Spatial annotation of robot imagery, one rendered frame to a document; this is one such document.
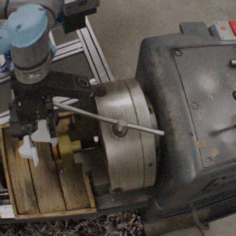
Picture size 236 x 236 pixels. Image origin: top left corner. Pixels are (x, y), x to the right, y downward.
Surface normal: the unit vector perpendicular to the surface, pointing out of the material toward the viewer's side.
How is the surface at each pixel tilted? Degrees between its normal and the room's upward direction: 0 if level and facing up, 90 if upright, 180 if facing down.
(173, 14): 0
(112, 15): 0
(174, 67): 0
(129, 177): 61
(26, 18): 14
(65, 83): 34
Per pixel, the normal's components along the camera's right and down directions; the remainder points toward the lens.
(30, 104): 0.00, -0.58
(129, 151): 0.14, 0.17
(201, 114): 0.04, -0.37
